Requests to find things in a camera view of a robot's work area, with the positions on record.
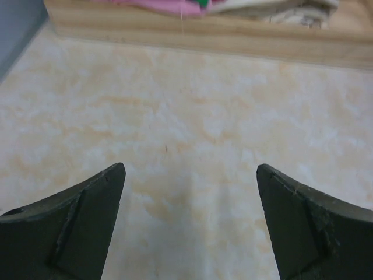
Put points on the beige cloth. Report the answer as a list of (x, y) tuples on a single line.
[(312, 14)]

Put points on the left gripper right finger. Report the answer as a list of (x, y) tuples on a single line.
[(314, 235)]

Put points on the wooden clothes rack with tray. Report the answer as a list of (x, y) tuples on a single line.
[(347, 42)]

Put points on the green shirt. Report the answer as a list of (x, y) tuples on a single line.
[(203, 3)]

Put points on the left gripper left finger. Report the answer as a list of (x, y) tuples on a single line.
[(66, 235)]

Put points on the pink cloth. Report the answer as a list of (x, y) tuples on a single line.
[(177, 7)]

